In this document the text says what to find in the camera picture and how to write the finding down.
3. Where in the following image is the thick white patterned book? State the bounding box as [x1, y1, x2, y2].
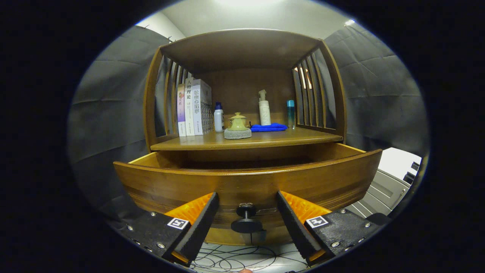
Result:
[191, 79, 214, 136]

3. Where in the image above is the brown wooden cabinet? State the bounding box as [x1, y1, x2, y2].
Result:
[143, 28, 347, 246]

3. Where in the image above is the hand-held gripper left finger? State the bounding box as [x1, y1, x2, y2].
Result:
[114, 191, 220, 267]

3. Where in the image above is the white bottle blue cap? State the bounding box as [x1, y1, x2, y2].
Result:
[214, 102, 224, 133]

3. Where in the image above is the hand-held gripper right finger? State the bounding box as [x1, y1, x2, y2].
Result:
[276, 191, 380, 267]

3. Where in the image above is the brown wooden drawer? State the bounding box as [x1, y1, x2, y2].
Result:
[113, 142, 383, 230]

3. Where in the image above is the black drawer knob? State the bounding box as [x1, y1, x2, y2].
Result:
[231, 203, 264, 234]

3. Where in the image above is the pink purple book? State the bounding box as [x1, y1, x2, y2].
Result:
[177, 84, 187, 137]

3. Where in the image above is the yellow lidded teacup with saucer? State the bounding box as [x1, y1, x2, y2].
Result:
[227, 112, 249, 129]

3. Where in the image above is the wooden countertop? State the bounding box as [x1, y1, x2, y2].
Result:
[150, 127, 344, 151]

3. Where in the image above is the blue folded cloth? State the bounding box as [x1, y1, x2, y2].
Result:
[250, 122, 288, 133]

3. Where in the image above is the white pump bottle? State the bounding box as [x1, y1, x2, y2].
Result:
[258, 89, 272, 126]

